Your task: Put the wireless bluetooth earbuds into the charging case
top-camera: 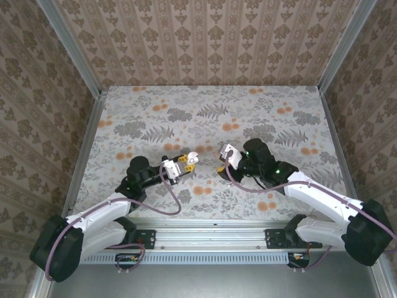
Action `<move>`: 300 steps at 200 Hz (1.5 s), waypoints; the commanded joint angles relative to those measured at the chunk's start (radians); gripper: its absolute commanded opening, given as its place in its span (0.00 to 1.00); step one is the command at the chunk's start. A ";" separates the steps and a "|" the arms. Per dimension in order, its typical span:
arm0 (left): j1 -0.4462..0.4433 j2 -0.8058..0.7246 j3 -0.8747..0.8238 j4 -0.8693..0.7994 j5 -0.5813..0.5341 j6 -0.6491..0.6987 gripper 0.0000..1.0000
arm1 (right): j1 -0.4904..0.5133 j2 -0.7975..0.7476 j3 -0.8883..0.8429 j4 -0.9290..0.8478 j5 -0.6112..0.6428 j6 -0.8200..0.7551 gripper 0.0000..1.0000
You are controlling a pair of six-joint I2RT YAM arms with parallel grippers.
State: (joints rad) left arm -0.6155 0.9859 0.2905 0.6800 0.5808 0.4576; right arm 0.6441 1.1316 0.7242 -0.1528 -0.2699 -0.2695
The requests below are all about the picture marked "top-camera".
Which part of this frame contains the floral patterned table sheet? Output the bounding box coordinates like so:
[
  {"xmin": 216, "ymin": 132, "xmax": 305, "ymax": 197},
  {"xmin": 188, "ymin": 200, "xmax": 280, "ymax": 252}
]
[{"xmin": 73, "ymin": 85, "xmax": 357, "ymax": 223}]

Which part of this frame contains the small black connector board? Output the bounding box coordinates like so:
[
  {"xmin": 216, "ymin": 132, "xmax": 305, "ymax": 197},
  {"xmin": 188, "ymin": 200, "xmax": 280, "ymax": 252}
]
[
  {"xmin": 115, "ymin": 253, "xmax": 146, "ymax": 268},
  {"xmin": 287, "ymin": 252, "xmax": 311, "ymax": 268}
]

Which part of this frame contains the grey metal base panel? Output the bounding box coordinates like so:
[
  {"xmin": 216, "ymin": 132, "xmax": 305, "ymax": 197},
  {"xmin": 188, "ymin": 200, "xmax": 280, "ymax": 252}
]
[{"xmin": 46, "ymin": 251, "xmax": 384, "ymax": 298}]

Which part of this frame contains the thin black cable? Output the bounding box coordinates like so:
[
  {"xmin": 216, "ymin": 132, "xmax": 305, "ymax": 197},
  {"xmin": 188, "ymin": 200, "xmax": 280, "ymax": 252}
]
[{"xmin": 251, "ymin": 173, "xmax": 271, "ymax": 190}]

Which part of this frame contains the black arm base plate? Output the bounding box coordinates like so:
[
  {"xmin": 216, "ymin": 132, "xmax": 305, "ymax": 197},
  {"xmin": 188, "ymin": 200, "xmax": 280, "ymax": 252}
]
[
  {"xmin": 264, "ymin": 228, "xmax": 324, "ymax": 250},
  {"xmin": 132, "ymin": 228, "xmax": 156, "ymax": 250}
]

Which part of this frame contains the aluminium side rail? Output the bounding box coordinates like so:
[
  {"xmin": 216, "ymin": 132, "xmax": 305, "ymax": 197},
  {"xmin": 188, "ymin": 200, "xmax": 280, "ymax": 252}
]
[
  {"xmin": 319, "ymin": 89, "xmax": 367, "ymax": 226},
  {"xmin": 61, "ymin": 89, "xmax": 109, "ymax": 218}
]

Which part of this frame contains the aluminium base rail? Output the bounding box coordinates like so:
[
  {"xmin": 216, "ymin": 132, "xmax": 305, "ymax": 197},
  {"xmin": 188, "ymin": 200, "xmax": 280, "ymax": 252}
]
[{"xmin": 130, "ymin": 217, "xmax": 381, "ymax": 253}]

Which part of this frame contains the grey slotted cable duct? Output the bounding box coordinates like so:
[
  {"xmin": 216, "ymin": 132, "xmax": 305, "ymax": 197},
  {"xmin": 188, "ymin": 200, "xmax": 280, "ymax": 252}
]
[{"xmin": 83, "ymin": 250, "xmax": 294, "ymax": 266}]

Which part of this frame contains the aluminium frame post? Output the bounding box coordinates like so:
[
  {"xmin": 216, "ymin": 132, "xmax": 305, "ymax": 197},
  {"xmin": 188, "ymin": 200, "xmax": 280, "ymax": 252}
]
[
  {"xmin": 36, "ymin": 0, "xmax": 104, "ymax": 97},
  {"xmin": 318, "ymin": 0, "xmax": 372, "ymax": 94}
]

